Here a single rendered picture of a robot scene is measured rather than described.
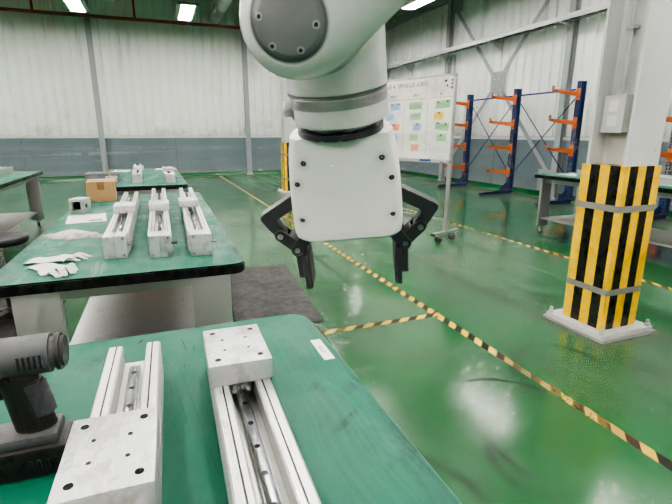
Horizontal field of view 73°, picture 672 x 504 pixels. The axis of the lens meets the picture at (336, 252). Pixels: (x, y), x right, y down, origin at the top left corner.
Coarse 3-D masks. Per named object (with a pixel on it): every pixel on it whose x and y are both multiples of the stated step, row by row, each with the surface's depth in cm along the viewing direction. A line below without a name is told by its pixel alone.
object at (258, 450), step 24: (264, 384) 81; (216, 408) 75; (240, 408) 78; (264, 408) 74; (240, 432) 68; (264, 432) 74; (288, 432) 68; (240, 456) 63; (264, 456) 67; (288, 456) 63; (240, 480) 58; (264, 480) 62; (288, 480) 59
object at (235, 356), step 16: (208, 336) 90; (224, 336) 90; (240, 336) 90; (256, 336) 90; (208, 352) 84; (224, 352) 84; (240, 352) 84; (256, 352) 84; (208, 368) 80; (224, 368) 79; (240, 368) 80; (256, 368) 81; (272, 368) 82; (224, 384) 80; (240, 384) 83
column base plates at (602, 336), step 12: (288, 192) 1018; (552, 312) 329; (564, 324) 316; (576, 324) 309; (636, 324) 309; (648, 324) 305; (588, 336) 298; (600, 336) 292; (612, 336) 294; (624, 336) 297; (636, 336) 300
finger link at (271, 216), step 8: (280, 200) 44; (288, 200) 43; (272, 208) 44; (280, 208) 44; (288, 208) 44; (264, 216) 44; (272, 216) 44; (280, 216) 44; (264, 224) 44; (272, 224) 44; (280, 224) 45; (272, 232) 45
